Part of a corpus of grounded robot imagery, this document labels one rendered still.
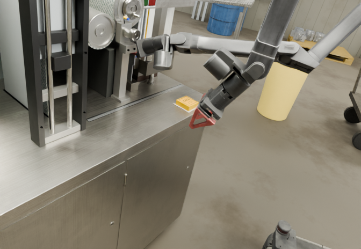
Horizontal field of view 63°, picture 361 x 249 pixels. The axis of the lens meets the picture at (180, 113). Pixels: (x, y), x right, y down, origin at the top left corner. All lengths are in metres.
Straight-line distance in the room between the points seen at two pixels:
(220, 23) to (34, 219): 5.63
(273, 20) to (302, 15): 6.71
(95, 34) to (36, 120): 0.36
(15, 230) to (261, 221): 1.60
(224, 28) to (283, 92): 3.25
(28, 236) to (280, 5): 0.86
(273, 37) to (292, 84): 2.49
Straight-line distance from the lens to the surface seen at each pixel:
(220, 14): 6.16
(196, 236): 1.91
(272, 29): 0.72
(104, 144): 0.96
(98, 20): 1.07
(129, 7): 1.11
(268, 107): 3.33
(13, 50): 1.10
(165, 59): 1.08
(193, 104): 1.21
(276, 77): 3.19
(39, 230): 0.96
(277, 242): 1.69
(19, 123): 1.06
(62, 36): 0.85
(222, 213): 2.08
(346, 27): 1.17
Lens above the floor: 1.49
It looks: 30 degrees down
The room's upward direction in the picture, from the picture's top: 12 degrees clockwise
